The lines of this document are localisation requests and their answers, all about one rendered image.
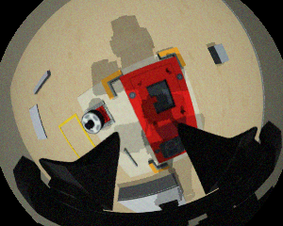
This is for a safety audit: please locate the black wheel with grey hub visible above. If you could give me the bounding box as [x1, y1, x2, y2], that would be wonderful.
[81, 109, 105, 135]

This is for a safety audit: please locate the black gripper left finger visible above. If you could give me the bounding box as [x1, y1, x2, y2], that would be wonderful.
[39, 132, 120, 211]

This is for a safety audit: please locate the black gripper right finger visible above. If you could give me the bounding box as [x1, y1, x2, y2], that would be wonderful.
[178, 123, 258, 195]

